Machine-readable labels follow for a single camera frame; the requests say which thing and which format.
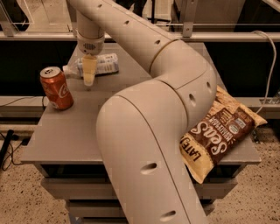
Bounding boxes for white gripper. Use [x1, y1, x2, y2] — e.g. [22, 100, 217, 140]
[77, 33, 104, 87]

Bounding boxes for clear plastic water bottle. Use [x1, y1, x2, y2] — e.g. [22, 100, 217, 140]
[62, 53, 119, 78]

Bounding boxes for metal railing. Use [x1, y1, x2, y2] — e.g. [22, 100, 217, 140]
[0, 0, 280, 42]

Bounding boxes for grey drawer cabinet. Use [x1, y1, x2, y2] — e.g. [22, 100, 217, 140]
[22, 44, 261, 224]

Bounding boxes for black floor cables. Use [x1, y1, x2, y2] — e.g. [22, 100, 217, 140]
[0, 129, 30, 172]

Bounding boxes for red soda can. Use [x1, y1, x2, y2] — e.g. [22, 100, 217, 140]
[40, 66, 74, 110]

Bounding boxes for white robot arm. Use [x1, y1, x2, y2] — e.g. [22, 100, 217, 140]
[67, 0, 216, 224]

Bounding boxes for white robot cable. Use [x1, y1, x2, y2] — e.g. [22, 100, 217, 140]
[252, 30, 277, 116]

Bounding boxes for brown yellow chip bag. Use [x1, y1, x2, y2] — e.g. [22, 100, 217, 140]
[179, 87, 267, 184]

